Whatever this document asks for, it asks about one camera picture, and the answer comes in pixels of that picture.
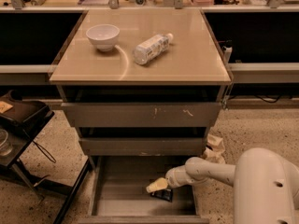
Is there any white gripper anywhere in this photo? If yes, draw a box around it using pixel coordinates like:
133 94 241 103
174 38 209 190
146 165 194 193

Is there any dark rxbar blueberry wrapper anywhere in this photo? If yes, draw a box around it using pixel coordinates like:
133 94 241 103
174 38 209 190
150 189 173 203

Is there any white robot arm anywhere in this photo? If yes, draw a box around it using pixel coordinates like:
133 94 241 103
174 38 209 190
146 147 299 224

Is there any open bottom drawer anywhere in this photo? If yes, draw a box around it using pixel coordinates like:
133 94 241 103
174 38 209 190
78 156 209 224

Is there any grey top drawer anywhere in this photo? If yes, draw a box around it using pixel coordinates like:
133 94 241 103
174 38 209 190
62 103 221 128

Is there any grey drawer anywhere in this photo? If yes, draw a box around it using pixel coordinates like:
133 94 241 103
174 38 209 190
79 127 206 156
62 103 221 128

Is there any grey middle drawer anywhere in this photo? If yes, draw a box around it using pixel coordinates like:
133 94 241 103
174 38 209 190
79 127 206 156

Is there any grey drawer cabinet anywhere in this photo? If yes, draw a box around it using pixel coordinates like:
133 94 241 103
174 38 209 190
48 7 234 224

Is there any crumpled white paper bag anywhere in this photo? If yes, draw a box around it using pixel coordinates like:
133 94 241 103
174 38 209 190
202 134 225 164

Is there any clear plastic water bottle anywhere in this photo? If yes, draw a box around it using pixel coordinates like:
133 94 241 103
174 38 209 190
133 34 174 65

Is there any small white bottle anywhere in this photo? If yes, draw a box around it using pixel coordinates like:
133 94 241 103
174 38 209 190
223 47 233 63

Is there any black side cart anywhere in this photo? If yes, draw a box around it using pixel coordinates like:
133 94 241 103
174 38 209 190
0 90 73 201

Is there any white ceramic bowl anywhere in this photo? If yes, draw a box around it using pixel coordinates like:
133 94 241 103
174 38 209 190
86 24 120 51

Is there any clear glass jar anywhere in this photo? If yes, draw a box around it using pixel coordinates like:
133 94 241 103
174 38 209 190
0 129 13 157

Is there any black cable loop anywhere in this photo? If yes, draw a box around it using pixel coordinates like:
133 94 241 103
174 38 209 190
31 139 58 164

